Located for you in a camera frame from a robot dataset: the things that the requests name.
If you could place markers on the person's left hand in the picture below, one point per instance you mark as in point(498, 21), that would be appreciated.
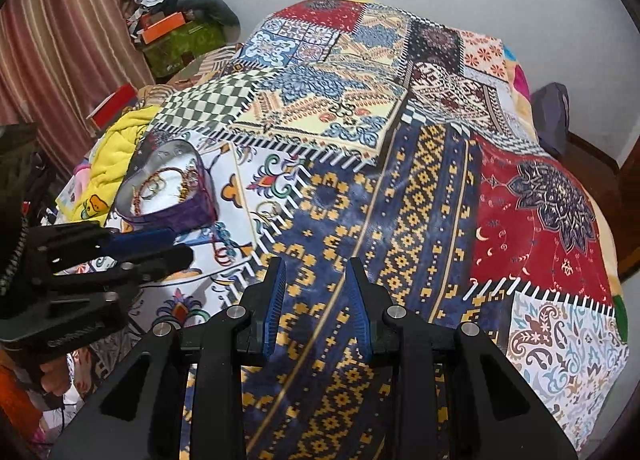
point(55, 377)

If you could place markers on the grey bag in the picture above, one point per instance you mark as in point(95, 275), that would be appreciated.
point(550, 118)

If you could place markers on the green patterned cloth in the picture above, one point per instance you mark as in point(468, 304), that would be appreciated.
point(182, 50)

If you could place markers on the yellow towel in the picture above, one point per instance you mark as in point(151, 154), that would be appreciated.
point(117, 150)

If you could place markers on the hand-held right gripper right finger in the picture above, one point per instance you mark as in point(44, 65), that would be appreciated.
point(361, 310)

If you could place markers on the striped brown curtain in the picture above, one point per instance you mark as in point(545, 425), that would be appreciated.
point(65, 40)

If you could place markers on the striped quilt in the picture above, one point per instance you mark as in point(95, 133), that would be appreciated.
point(210, 65)

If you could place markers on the green and gold bangles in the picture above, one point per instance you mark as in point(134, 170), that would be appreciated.
point(156, 188)

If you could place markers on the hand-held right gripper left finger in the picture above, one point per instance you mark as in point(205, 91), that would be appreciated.
point(272, 310)

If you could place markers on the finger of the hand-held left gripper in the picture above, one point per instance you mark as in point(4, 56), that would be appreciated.
point(160, 262)
point(140, 240)

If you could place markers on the patchwork printed blanket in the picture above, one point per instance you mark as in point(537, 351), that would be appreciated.
point(400, 190)

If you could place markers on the red box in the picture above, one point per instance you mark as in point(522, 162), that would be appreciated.
point(112, 108)

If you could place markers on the heart-shaped purple tin box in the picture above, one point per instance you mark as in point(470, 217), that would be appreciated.
point(165, 190)

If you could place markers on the orange box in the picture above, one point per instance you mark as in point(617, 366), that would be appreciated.
point(162, 28)

